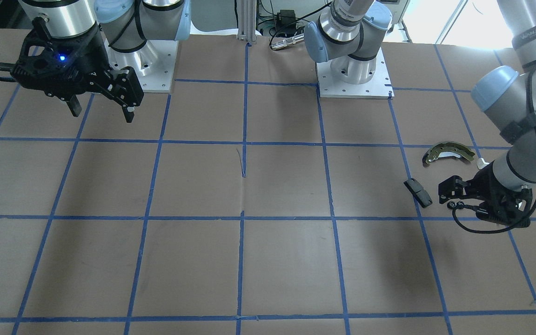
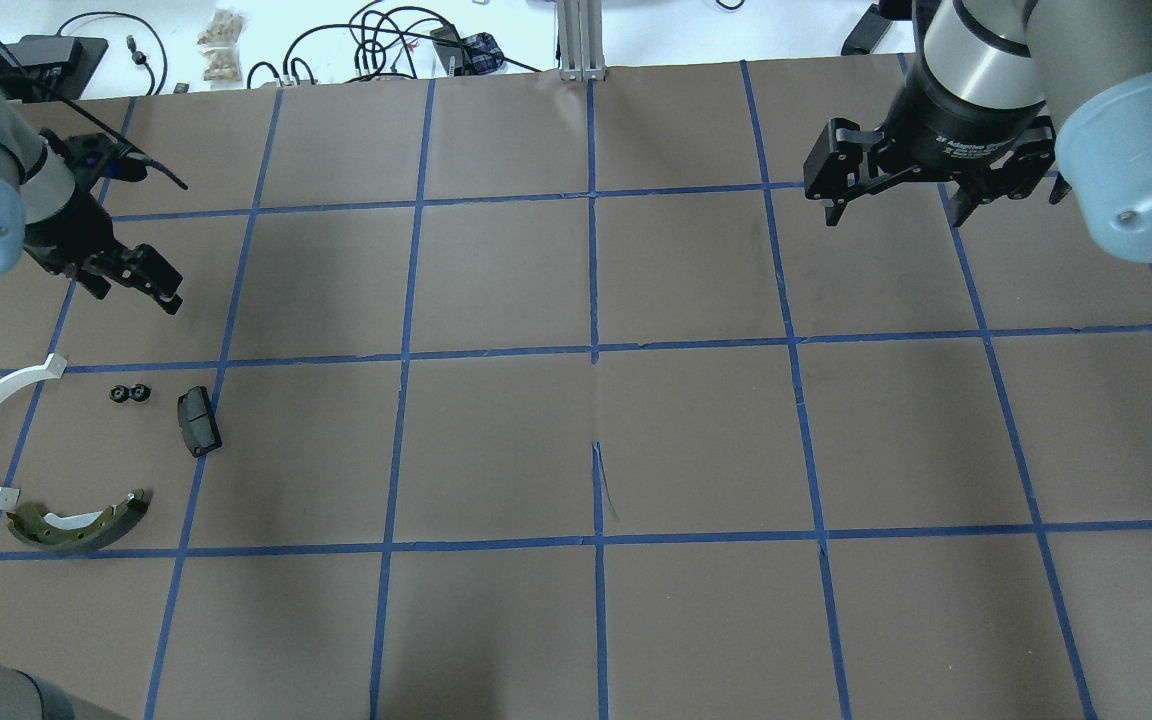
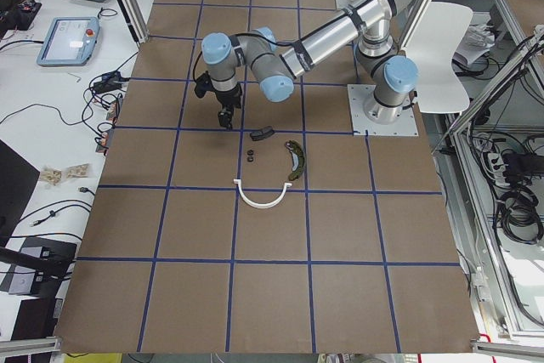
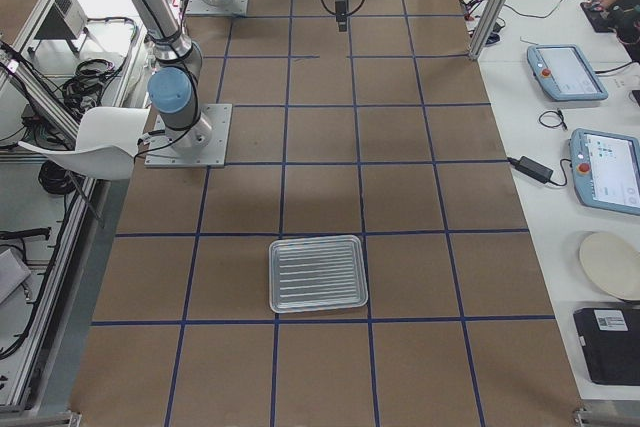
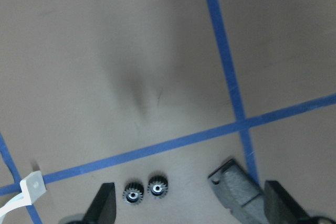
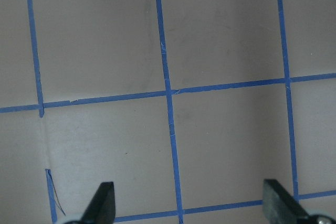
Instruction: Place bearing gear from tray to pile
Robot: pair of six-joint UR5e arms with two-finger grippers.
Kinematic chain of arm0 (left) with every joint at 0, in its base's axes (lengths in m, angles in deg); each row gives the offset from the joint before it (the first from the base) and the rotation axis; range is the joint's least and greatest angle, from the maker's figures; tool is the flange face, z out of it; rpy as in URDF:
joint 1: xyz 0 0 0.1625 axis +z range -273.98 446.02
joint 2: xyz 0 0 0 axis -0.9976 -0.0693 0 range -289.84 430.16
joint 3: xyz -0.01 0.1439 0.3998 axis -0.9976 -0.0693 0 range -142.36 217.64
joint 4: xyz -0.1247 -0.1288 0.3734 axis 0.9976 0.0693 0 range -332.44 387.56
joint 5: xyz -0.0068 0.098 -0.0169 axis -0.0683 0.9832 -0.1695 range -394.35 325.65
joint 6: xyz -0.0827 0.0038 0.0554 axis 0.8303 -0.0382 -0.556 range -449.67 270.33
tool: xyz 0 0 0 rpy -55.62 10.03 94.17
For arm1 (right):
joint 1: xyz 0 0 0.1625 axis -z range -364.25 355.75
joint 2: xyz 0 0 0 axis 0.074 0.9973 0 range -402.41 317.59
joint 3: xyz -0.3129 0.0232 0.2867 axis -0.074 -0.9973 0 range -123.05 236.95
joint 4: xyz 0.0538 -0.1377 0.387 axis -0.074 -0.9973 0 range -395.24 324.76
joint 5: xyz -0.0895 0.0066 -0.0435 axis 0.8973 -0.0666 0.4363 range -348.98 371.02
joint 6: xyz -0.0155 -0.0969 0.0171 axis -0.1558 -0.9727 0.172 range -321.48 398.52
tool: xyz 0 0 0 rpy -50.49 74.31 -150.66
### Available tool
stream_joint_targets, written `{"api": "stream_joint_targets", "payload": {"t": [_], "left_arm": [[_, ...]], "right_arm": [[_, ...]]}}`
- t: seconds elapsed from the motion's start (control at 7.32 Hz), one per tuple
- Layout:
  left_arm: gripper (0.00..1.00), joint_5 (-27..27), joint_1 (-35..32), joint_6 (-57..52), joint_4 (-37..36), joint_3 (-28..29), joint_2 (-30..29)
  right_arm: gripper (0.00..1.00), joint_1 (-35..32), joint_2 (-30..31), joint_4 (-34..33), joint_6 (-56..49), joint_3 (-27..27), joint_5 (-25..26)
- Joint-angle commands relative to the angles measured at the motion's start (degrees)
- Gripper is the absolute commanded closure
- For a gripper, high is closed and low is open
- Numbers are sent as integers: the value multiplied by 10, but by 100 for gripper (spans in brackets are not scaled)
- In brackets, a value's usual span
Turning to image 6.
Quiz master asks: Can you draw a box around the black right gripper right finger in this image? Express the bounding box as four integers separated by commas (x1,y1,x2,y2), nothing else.
263,179,310,224

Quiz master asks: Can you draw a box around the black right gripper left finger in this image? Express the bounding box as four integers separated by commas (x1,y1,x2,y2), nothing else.
80,182,116,224

